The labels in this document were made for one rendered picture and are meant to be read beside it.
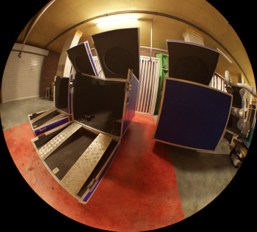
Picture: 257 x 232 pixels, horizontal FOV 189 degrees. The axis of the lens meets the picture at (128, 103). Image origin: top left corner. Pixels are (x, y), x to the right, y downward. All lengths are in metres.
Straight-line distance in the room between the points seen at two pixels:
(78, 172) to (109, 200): 0.34
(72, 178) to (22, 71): 5.85
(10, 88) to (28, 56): 2.03
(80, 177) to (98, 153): 0.32
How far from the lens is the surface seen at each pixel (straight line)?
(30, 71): 6.17
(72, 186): 0.80
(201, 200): 1.05
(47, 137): 1.27
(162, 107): 0.93
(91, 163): 0.80
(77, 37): 4.05
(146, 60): 2.99
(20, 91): 6.07
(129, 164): 0.92
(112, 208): 0.74
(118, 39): 1.48
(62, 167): 0.93
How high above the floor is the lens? 0.74
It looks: 10 degrees down
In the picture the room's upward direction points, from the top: 8 degrees clockwise
